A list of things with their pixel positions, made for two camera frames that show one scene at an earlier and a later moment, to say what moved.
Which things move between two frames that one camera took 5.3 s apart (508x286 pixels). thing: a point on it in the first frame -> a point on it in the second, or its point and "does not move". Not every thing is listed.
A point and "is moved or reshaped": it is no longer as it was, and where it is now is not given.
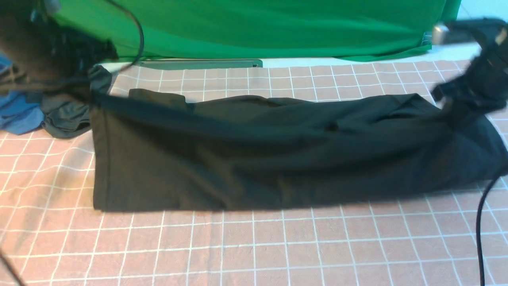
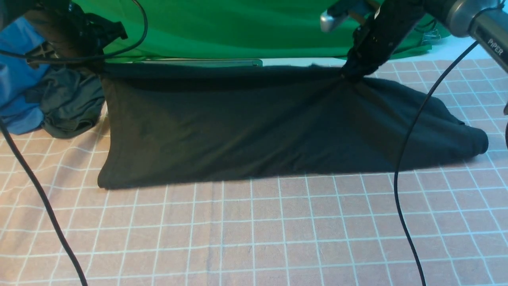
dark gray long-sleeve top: [156, 150] is moved or reshaped
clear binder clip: [427, 38] does not move
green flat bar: [183, 64] does not move
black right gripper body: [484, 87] -> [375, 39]
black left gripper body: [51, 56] -> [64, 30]
